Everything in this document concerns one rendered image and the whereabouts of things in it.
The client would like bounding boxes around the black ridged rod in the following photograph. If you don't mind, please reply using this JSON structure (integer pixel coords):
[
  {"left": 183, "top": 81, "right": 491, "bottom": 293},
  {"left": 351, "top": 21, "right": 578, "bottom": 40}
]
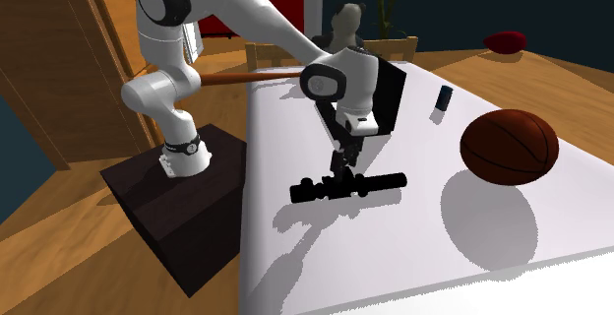
[{"left": 288, "top": 171, "right": 409, "bottom": 206}]

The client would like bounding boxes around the black upright box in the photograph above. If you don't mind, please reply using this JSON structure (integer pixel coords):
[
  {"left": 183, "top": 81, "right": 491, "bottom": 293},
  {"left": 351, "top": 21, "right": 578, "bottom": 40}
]
[{"left": 371, "top": 56, "right": 408, "bottom": 136}]

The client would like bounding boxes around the dark blue small cylinder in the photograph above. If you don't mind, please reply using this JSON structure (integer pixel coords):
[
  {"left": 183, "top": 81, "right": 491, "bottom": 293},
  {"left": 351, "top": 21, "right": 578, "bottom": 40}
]
[{"left": 434, "top": 85, "right": 455, "bottom": 112}]

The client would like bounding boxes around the white table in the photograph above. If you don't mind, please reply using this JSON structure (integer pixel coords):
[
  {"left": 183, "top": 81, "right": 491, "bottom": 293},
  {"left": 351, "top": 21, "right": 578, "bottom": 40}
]
[{"left": 237, "top": 59, "right": 614, "bottom": 315}]

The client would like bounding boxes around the grey panda plush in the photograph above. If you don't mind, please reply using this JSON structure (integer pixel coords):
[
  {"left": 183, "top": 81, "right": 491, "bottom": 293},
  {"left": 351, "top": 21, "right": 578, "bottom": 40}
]
[{"left": 312, "top": 1, "right": 368, "bottom": 55}]

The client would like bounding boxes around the brown wooden bat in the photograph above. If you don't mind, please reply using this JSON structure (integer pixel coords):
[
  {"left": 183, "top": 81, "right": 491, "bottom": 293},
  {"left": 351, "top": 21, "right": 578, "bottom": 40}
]
[{"left": 198, "top": 71, "right": 304, "bottom": 88}]

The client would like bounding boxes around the green potted plant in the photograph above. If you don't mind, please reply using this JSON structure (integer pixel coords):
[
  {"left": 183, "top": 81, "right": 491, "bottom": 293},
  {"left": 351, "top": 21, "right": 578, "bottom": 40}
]
[{"left": 372, "top": 0, "right": 410, "bottom": 40}]

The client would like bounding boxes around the brown basketball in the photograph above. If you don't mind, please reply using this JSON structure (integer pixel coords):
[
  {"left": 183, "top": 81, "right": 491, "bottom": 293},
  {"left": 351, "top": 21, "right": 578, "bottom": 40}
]
[{"left": 459, "top": 108, "right": 561, "bottom": 187}]

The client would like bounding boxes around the dark robot stand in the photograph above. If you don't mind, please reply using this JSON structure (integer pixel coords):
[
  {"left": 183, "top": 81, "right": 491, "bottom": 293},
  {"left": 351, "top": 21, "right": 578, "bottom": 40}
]
[{"left": 99, "top": 123, "right": 249, "bottom": 299}]

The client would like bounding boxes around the red rounded cushion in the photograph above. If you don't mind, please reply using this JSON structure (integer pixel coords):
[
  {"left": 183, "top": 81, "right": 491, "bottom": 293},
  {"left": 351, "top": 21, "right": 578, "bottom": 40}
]
[{"left": 482, "top": 31, "right": 528, "bottom": 55}]

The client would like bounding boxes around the wooden cabinet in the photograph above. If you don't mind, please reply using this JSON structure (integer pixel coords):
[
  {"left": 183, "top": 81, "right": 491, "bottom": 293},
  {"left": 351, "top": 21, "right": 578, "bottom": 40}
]
[{"left": 0, "top": 0, "right": 166, "bottom": 171}]

